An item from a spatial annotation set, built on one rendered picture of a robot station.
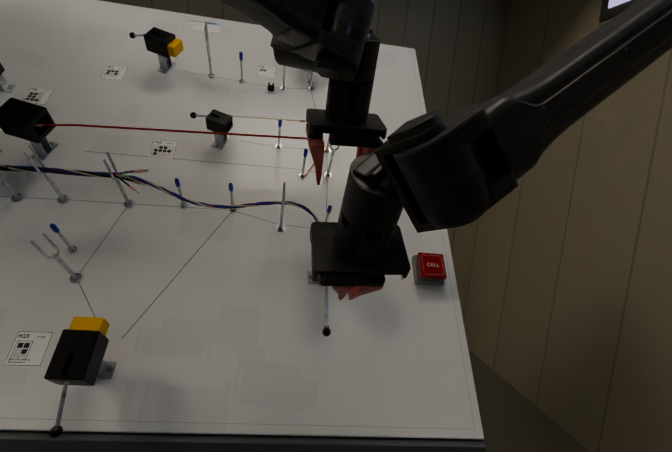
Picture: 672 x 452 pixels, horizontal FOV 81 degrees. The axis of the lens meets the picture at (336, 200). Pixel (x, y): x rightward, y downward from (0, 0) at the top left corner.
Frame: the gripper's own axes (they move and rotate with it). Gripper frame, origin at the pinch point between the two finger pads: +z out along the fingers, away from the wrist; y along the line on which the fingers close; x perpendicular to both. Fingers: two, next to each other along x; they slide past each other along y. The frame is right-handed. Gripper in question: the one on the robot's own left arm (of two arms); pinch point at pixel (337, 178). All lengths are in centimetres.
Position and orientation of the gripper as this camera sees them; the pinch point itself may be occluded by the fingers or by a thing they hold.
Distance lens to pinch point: 57.2
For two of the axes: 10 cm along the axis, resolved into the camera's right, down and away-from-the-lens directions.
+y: -9.8, -0.4, -1.7
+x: 1.3, 5.1, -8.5
